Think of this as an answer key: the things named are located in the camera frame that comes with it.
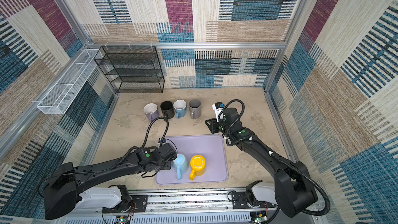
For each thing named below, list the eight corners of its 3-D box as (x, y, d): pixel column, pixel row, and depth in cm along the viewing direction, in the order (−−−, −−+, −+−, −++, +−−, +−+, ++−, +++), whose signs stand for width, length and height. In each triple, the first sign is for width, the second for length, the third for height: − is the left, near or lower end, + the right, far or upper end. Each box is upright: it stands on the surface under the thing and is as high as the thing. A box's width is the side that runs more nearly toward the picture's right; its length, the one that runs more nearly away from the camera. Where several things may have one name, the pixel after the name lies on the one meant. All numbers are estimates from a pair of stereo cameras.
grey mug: (189, 122, 104) (188, 112, 96) (190, 109, 111) (189, 99, 102) (201, 122, 104) (201, 112, 95) (201, 109, 111) (201, 99, 102)
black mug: (162, 120, 105) (159, 111, 98) (164, 109, 111) (161, 100, 103) (173, 120, 105) (171, 111, 98) (175, 109, 111) (173, 100, 103)
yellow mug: (190, 180, 81) (189, 175, 74) (191, 161, 87) (190, 155, 80) (205, 180, 81) (206, 174, 74) (205, 161, 87) (205, 155, 80)
